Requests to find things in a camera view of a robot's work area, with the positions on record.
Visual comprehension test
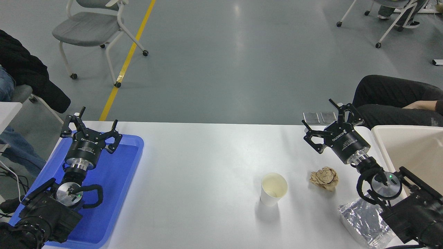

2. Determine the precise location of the blue plastic tray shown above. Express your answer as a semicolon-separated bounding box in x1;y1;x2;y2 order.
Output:
9;131;144;249

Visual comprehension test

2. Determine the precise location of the white paper cup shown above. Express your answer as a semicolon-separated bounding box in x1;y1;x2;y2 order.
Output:
260;173;288;207

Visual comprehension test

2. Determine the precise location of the small white table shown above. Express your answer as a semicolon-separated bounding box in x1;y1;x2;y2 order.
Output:
0;102;23;134

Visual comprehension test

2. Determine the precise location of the grey wheeled chair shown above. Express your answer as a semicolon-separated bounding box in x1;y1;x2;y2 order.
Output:
52;0;149;88
336;0;430;49

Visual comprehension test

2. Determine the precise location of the person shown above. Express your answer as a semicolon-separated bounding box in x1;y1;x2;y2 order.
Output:
0;29;71;177
377;4;421;30
352;75;443;130

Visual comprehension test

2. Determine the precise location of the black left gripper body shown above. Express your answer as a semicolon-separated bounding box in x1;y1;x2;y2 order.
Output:
65;131;106;164

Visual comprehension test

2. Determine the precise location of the large pale bin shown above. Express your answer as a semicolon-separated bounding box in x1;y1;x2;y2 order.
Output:
371;125;443;199

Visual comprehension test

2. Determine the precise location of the crumpled tan paper ball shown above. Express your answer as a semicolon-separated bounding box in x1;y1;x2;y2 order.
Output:
309;167;339;192

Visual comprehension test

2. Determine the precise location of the grey padded seat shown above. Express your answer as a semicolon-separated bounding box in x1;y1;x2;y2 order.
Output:
10;84;65;125

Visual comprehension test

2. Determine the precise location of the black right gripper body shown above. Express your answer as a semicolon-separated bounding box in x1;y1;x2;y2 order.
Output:
325;121;371;164

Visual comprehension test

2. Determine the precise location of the silver floor plate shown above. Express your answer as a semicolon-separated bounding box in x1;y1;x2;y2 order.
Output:
303;111;320;124
320;111;338;124

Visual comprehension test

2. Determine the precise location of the white cable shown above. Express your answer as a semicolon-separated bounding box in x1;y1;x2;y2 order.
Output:
0;160;22;202

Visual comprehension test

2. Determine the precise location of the person's hand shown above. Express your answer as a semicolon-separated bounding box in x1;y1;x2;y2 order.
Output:
403;100;439;111

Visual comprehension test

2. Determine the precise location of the silver foil tray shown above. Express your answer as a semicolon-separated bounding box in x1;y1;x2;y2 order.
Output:
338;197;398;249

